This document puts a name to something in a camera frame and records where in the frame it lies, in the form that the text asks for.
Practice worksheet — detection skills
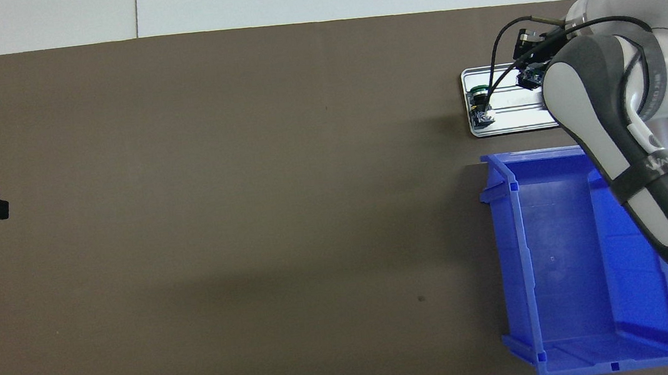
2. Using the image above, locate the silver metal tray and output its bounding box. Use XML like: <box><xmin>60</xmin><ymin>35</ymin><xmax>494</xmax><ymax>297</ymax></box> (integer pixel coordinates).
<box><xmin>459</xmin><ymin>57</ymin><xmax>562</xmax><ymax>139</ymax></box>

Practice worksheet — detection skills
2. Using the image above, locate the brown table mat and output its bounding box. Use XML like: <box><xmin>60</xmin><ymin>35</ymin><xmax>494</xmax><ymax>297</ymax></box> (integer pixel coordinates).
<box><xmin>0</xmin><ymin>0</ymin><xmax>668</xmax><ymax>375</ymax></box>

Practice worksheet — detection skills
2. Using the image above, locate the blue plastic storage bin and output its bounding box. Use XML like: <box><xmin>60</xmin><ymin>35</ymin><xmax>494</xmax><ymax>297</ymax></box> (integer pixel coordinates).
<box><xmin>474</xmin><ymin>134</ymin><xmax>668</xmax><ymax>375</ymax></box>

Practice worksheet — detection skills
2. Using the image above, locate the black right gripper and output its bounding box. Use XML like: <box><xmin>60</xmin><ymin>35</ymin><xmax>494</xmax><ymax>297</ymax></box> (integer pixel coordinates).
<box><xmin>509</xmin><ymin>23</ymin><xmax>575</xmax><ymax>67</ymax></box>

